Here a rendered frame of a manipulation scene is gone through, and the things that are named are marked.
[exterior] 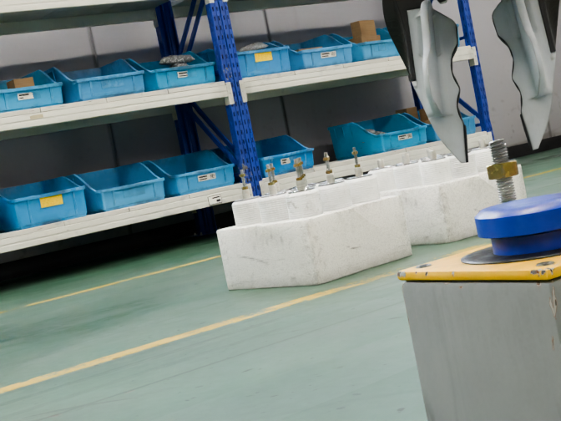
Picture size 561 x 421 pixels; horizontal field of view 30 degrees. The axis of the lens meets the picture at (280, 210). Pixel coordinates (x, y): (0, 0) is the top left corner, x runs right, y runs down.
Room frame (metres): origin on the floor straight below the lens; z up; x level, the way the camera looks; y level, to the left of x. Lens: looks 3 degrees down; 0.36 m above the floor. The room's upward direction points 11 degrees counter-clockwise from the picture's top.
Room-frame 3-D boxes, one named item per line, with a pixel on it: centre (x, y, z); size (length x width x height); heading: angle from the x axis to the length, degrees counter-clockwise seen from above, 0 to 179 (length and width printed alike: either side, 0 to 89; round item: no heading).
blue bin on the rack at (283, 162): (5.83, 0.04, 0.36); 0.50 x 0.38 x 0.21; 36
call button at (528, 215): (0.34, -0.08, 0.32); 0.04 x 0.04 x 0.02
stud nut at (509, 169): (0.60, -0.13, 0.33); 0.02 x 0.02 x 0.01; 79
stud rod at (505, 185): (0.60, -0.13, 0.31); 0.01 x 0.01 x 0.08
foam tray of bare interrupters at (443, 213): (3.41, -0.52, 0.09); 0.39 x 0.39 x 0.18; 38
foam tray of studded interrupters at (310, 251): (3.05, -0.08, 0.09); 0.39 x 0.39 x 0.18; 42
